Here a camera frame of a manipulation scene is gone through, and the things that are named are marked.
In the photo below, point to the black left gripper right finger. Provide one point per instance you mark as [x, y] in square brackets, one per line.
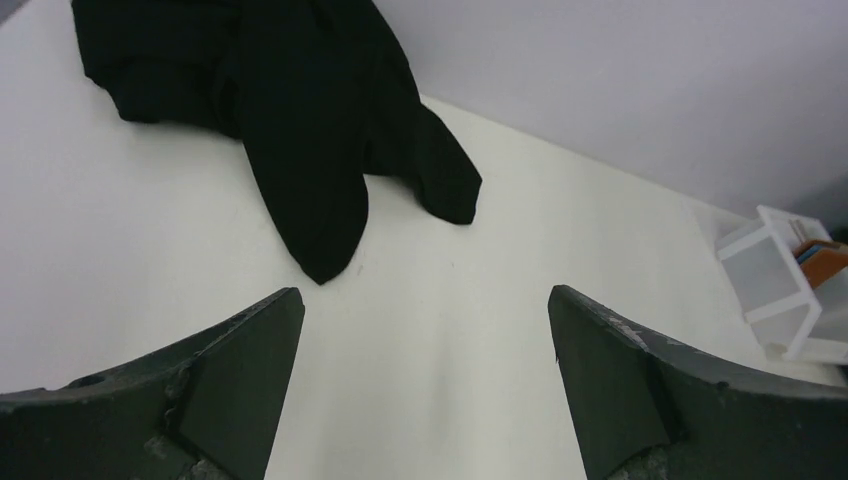
[646, 406]

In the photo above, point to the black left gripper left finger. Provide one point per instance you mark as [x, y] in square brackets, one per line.
[205, 407]

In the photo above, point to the brown leather card holder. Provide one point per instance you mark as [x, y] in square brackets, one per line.
[820, 260]

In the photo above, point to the clear acrylic card box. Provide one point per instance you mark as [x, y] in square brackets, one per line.
[788, 318]

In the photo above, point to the black cloth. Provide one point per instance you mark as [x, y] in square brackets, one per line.
[320, 94]

